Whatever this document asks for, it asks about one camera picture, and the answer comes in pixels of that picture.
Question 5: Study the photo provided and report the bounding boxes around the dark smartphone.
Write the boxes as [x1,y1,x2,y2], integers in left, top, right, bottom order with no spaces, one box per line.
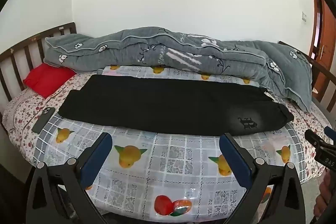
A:
[32,107,56,134]

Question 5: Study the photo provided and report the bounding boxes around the orange wooden door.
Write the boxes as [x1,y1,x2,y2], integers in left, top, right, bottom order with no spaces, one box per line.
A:
[312,0,334,69]

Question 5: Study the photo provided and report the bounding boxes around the brown wooden bed headboard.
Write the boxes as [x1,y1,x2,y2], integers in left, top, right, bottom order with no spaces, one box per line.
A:
[0,22,77,132]

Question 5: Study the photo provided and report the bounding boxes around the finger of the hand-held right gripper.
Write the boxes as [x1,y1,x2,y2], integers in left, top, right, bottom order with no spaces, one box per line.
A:
[304,130,326,148]
[324,126,336,140]

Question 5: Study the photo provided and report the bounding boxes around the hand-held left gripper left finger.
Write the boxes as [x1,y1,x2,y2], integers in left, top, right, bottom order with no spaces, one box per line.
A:
[26,132,113,224]

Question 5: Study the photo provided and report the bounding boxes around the black pants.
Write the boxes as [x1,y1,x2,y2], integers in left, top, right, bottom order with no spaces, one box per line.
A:
[58,74,294,136]

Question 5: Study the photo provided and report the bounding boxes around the grey mattress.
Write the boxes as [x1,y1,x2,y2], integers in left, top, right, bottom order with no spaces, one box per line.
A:
[311,101,336,126]

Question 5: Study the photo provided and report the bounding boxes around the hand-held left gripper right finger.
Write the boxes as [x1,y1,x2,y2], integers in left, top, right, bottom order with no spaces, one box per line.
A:
[219,133,306,224]

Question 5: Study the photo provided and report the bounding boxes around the fruit-print checked bed mat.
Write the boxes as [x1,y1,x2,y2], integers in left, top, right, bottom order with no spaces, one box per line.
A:
[41,65,292,216]

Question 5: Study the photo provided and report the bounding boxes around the red pillow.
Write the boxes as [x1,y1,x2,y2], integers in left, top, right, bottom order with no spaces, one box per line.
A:
[23,63,76,99]

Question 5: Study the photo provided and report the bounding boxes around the grey flower-print quilt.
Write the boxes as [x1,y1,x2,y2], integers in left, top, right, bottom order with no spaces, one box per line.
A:
[43,27,314,112]

